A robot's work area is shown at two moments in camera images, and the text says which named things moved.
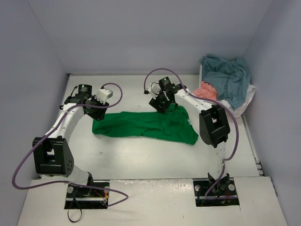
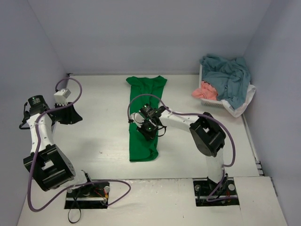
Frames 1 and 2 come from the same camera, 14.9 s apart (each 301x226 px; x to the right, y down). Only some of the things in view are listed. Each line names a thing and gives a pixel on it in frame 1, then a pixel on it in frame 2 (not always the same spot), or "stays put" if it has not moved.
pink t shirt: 207,90 stays put
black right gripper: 158,106 → 143,128
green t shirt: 171,125 → 149,91
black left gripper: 95,112 → 65,114
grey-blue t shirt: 231,79 stays put
